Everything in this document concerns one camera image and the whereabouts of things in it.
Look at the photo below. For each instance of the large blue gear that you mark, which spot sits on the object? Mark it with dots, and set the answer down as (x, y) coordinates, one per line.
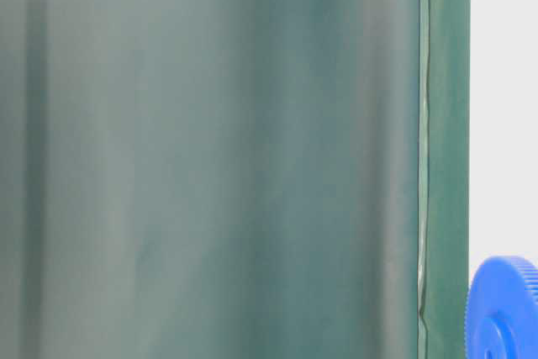
(501, 311)

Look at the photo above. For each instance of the green table cloth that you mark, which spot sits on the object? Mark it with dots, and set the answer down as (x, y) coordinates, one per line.
(234, 178)

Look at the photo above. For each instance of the white rectangular board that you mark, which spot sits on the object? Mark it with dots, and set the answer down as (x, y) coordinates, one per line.
(503, 131)

